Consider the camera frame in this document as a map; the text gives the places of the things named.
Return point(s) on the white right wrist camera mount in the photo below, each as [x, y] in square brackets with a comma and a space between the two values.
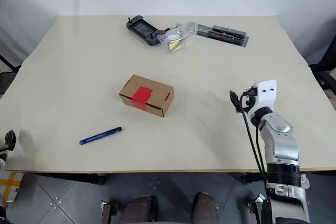
[266, 91]

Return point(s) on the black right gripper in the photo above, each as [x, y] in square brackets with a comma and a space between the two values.
[249, 104]

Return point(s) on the yellow paper card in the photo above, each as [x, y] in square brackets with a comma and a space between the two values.
[175, 46]

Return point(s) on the black handheld game controller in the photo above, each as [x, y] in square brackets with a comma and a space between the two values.
[143, 30]

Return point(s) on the black stand leg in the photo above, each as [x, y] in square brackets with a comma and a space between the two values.
[8, 72]

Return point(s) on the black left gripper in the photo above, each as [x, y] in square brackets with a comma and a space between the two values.
[5, 148]

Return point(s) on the black table frame foot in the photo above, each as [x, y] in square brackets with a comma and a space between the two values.
[252, 178]

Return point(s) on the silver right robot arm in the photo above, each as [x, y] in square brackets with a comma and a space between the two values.
[283, 142]

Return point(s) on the brown cardboard box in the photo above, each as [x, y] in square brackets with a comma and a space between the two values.
[155, 95]

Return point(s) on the white box with yellow tape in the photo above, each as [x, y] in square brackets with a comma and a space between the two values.
[9, 186]

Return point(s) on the black plastic packaging tray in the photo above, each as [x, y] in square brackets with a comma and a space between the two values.
[223, 35]

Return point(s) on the black chair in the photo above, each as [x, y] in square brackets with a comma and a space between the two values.
[324, 69]

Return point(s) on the red adhesive tape strip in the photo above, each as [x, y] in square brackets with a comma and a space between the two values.
[141, 95]

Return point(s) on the black table frame bar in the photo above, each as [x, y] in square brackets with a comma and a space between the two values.
[65, 177]

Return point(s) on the dark brown rounded shape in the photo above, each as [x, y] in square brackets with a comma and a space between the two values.
[206, 208]
[140, 209]

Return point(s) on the clear plastic bag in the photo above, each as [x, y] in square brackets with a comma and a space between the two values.
[181, 33]

